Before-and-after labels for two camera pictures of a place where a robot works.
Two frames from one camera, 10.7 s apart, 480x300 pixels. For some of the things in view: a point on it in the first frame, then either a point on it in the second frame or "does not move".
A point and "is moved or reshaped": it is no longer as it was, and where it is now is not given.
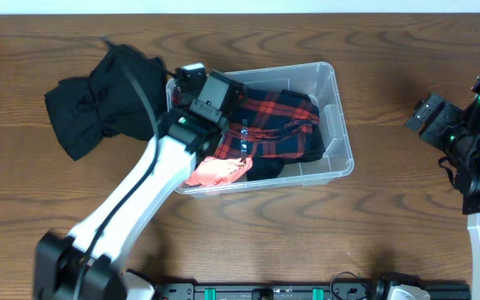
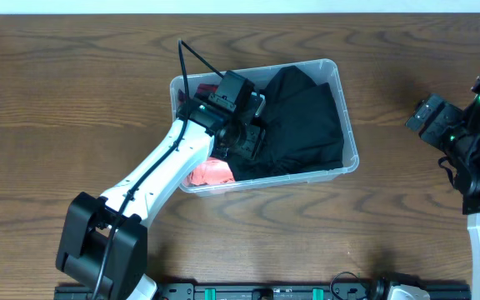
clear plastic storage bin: x=291 y=129 does not move
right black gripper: x=453 y=117 does not move
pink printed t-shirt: x=219 y=170 does not move
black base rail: x=188 y=291 does not move
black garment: x=124 y=95 → x=302 y=128
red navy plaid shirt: x=266 y=124 is moved or reshaped
